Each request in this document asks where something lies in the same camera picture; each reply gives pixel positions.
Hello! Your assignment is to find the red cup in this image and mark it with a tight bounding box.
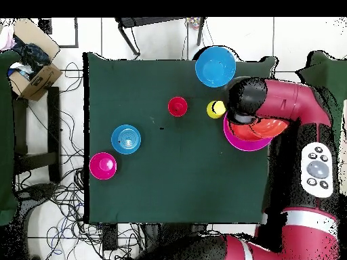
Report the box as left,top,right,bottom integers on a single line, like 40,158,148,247
167,96,188,118

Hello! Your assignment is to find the yellow cup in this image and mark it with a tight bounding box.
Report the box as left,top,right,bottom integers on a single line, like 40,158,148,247
206,100,227,120

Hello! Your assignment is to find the large blue bowl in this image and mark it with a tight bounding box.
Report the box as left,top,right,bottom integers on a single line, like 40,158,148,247
195,45,237,89

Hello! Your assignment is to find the dark green tablecloth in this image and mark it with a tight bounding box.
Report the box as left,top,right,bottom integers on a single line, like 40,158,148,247
83,51,277,225

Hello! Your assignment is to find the small blue bowl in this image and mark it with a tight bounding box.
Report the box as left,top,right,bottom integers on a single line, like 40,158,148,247
110,124,142,155

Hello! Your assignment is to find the large pink bowl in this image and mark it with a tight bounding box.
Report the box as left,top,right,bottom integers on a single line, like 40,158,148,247
222,112,273,152

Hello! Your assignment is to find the small magenta bowl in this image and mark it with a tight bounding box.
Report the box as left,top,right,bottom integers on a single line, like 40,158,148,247
89,152,118,181

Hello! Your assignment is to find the black rectangular box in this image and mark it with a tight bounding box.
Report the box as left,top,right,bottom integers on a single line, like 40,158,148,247
102,224,119,251

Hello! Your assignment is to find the colourful small objects pile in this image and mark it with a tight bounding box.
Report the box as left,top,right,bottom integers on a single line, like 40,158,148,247
186,17,201,30

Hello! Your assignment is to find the cardboard box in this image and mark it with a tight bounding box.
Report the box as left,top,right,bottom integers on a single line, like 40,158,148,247
8,18,64,102

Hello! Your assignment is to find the dark blue cloth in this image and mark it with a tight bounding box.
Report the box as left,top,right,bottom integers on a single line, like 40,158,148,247
12,37,51,79

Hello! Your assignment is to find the green cloth covered table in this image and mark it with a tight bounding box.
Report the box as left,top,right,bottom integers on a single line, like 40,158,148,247
296,50,347,152
0,49,21,227

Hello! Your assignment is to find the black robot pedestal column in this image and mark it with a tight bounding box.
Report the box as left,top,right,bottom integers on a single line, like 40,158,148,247
140,223,209,244

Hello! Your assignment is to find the tangle of black cables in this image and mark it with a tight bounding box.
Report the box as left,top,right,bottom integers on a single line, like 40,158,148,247
26,62,144,260

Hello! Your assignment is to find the black bench frame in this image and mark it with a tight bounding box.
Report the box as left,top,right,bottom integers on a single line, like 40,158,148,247
12,86,62,183

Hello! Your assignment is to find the black stool frame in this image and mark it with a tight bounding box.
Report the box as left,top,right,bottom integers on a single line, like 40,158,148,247
115,17,205,58

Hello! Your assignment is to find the blue cable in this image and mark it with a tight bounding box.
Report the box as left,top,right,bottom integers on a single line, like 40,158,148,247
45,202,85,257

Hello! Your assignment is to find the black pedestal leg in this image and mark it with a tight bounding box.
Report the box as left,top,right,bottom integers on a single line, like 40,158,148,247
14,182,59,211

